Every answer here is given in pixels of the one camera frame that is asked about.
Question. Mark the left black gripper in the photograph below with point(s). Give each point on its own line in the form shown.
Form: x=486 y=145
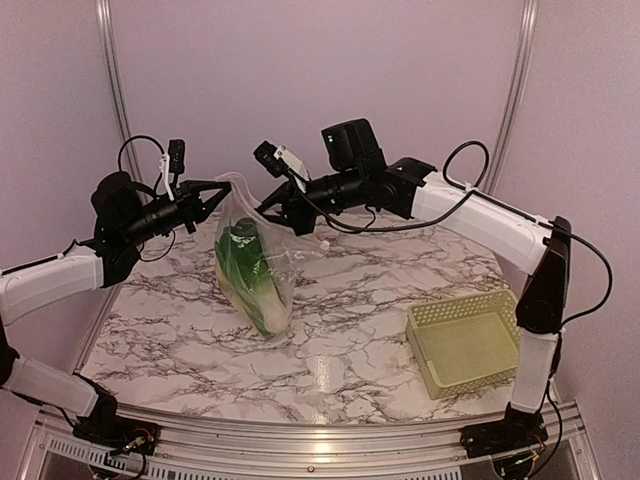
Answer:
x=189 y=204

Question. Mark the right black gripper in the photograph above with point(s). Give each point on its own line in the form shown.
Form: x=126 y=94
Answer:
x=294 y=212

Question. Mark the clear zip top bag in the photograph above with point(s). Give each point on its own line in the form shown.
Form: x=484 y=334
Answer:
x=287 y=253

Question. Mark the green fake bok choy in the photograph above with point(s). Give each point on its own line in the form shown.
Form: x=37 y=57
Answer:
x=247 y=278

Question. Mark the pale green plastic basket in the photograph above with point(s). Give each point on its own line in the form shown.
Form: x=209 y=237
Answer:
x=464 y=344

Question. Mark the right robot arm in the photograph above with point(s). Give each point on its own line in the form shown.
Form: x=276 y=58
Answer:
x=423 y=196

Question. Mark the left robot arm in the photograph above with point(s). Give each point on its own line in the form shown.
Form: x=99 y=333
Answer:
x=123 y=224

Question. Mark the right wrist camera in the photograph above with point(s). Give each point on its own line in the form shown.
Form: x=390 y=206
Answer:
x=280 y=161

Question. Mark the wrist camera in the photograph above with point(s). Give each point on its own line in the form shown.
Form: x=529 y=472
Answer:
x=280 y=161
x=172 y=166

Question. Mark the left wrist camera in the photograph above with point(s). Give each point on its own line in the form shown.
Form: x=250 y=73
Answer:
x=172 y=166

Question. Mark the left aluminium frame post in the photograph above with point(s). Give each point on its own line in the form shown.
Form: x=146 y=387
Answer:
x=110 y=57

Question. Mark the aluminium frame post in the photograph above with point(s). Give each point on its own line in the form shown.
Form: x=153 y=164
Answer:
x=515 y=94
x=110 y=57

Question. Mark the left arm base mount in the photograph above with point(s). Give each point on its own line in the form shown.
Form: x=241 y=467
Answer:
x=120 y=434

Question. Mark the aluminium front rail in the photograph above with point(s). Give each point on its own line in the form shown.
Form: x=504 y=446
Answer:
x=206 y=448

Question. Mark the right aluminium frame post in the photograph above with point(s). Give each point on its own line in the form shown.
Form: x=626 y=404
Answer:
x=515 y=94

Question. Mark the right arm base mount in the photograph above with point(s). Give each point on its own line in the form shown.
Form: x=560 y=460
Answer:
x=501 y=436

